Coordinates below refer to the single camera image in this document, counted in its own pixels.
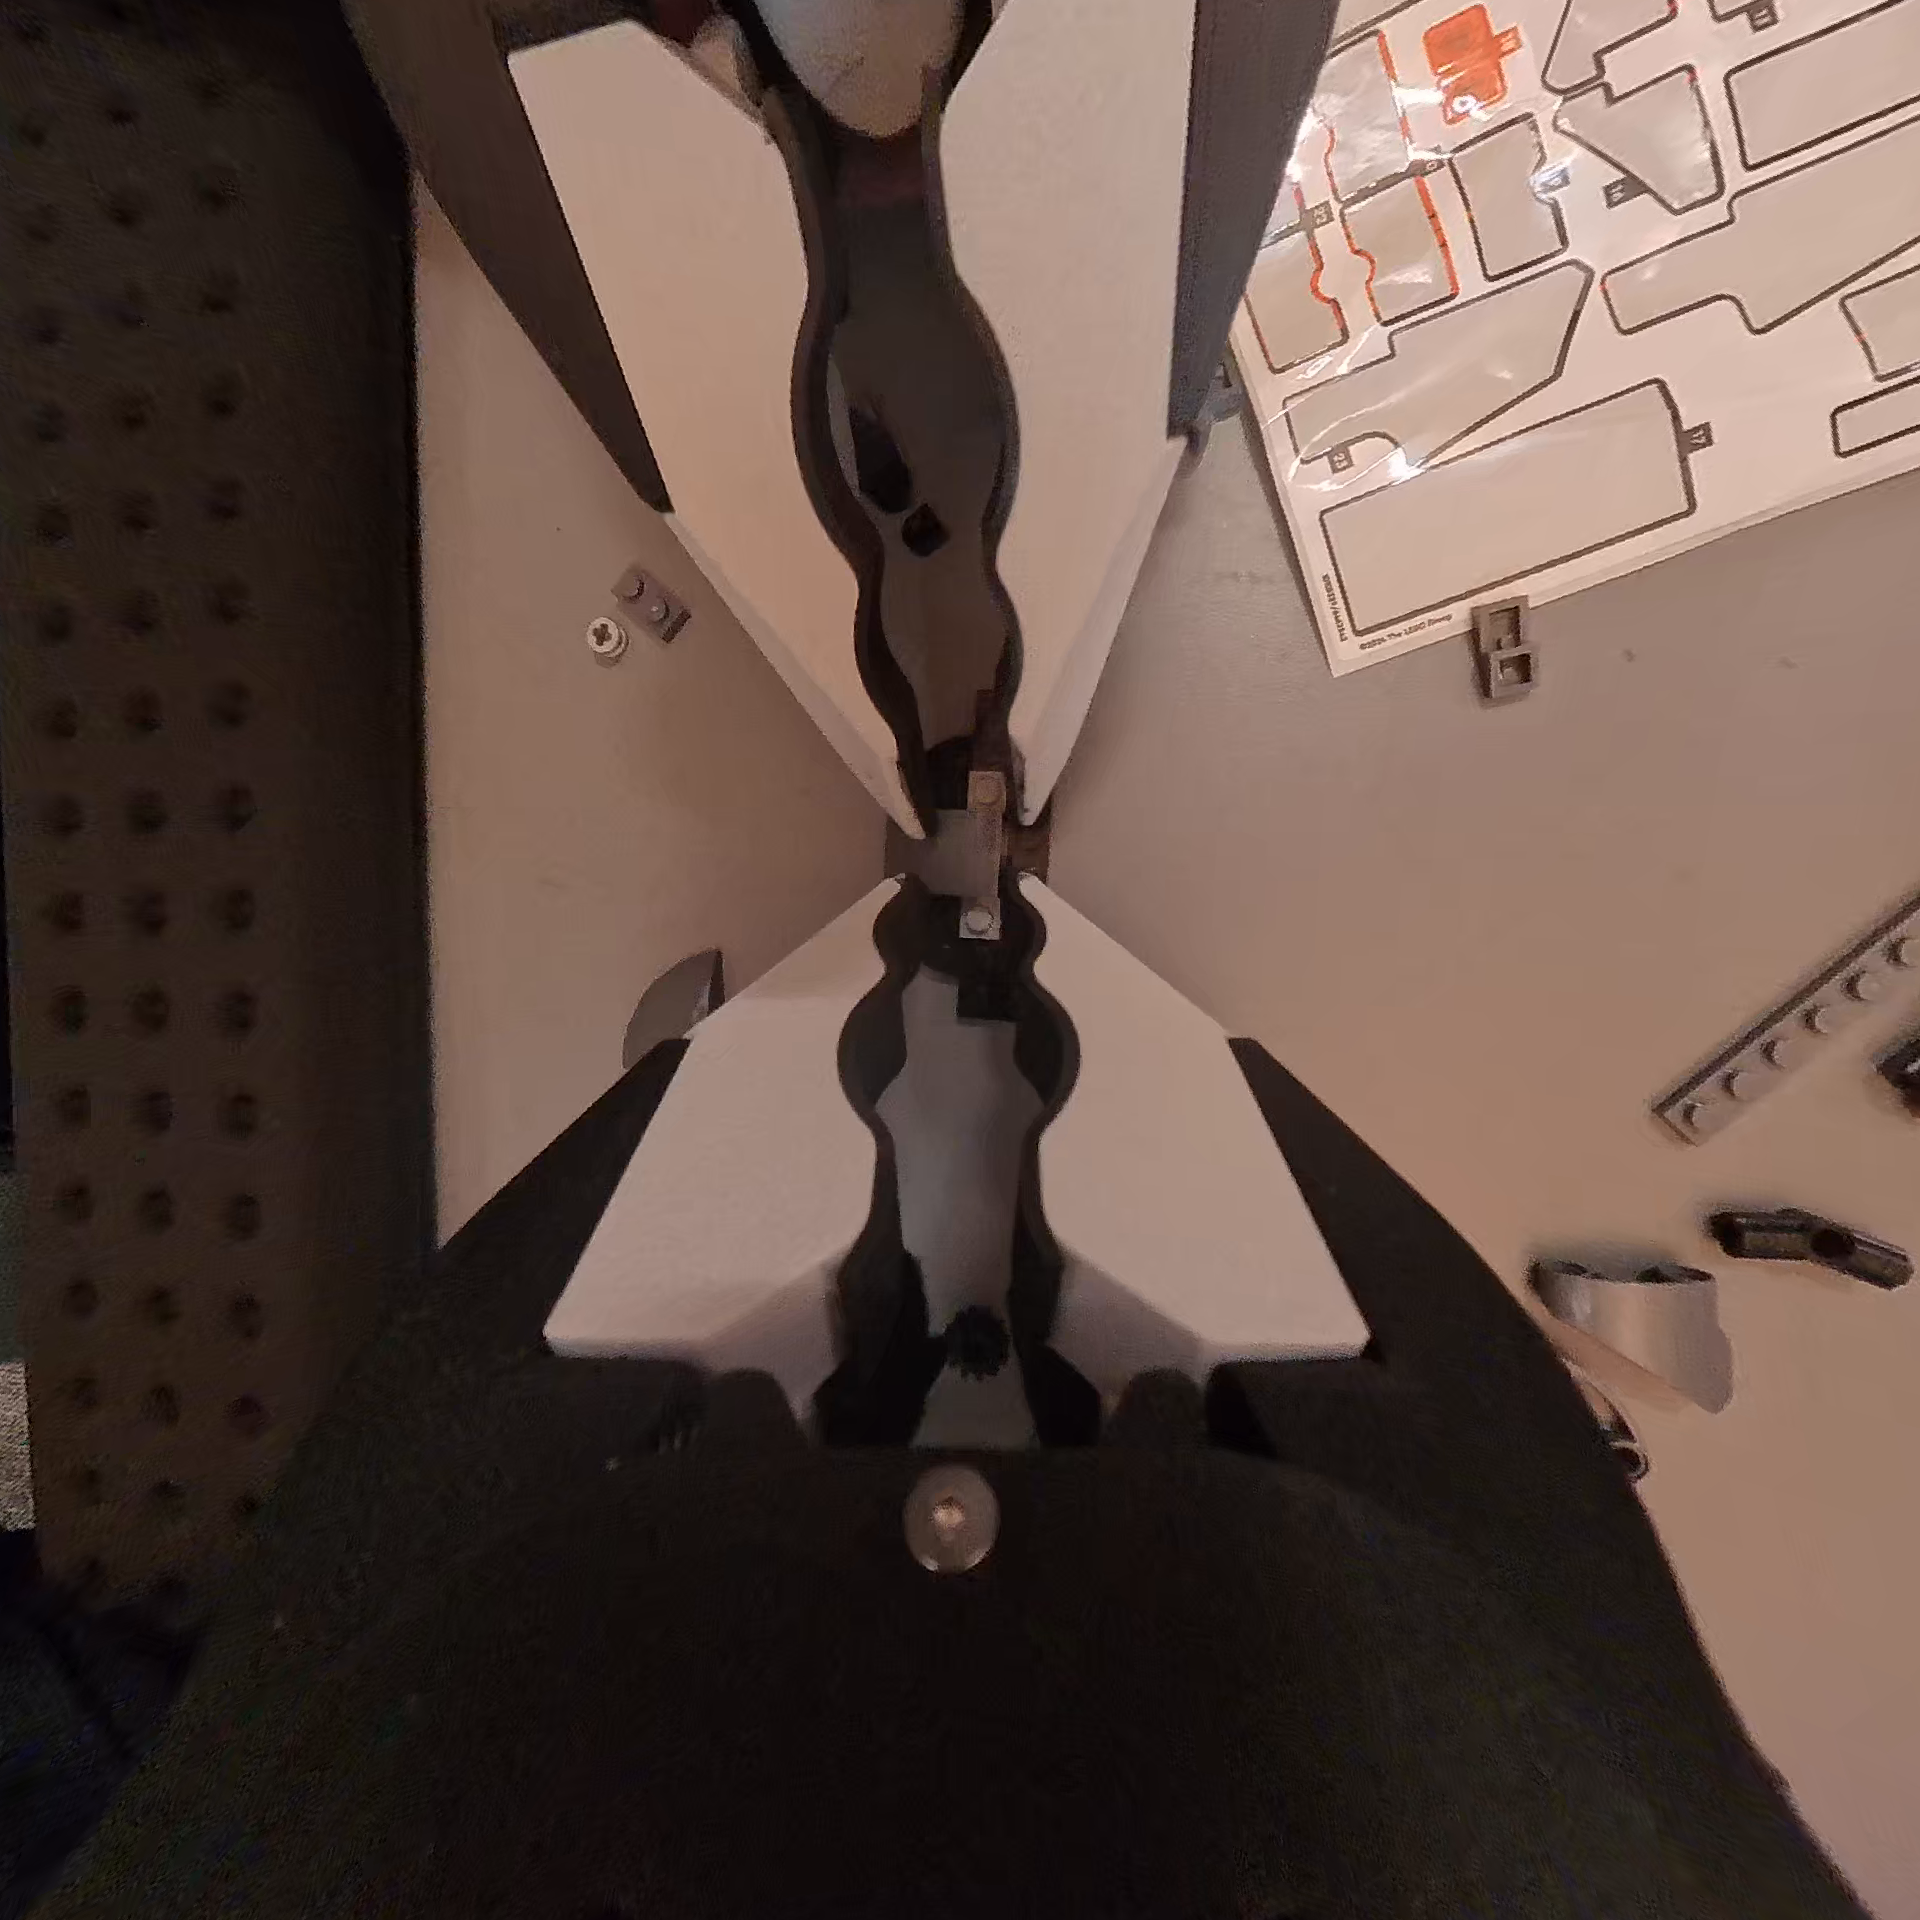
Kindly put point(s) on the black angled lego connector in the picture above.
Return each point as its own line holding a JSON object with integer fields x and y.
{"x": 1798, "y": 1237}

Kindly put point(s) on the long light grey lego plate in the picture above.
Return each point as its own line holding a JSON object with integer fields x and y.
{"x": 1786, "y": 1035}

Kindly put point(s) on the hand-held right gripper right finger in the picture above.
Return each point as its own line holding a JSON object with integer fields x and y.
{"x": 1185, "y": 1201}

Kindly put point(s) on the grey curved lego slope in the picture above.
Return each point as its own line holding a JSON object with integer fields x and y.
{"x": 1651, "y": 1336}

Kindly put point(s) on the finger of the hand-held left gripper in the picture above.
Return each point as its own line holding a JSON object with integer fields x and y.
{"x": 1096, "y": 300}
{"x": 675, "y": 300}

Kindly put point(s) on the black plate lego assembly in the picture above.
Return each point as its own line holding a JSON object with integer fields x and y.
{"x": 984, "y": 840}

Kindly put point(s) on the black lego gear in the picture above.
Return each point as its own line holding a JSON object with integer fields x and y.
{"x": 973, "y": 1342}

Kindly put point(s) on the black lego pin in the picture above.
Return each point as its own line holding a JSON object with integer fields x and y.
{"x": 881, "y": 457}

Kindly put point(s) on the small grey two-stud plate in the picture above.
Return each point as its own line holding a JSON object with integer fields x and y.
{"x": 656, "y": 603}

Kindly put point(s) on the black perforated pad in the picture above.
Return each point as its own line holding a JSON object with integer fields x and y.
{"x": 148, "y": 749}

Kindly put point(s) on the small grey lego bracket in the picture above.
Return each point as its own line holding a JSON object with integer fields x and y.
{"x": 1505, "y": 617}

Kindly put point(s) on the lego sticker sheet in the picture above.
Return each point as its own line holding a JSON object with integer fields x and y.
{"x": 1500, "y": 493}

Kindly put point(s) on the grey quarter dome lego piece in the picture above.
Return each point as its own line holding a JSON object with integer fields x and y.
{"x": 675, "y": 997}

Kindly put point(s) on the small black lego piece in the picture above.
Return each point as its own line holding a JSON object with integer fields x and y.
{"x": 921, "y": 532}

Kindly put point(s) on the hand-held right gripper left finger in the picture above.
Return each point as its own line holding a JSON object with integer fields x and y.
{"x": 721, "y": 1201}

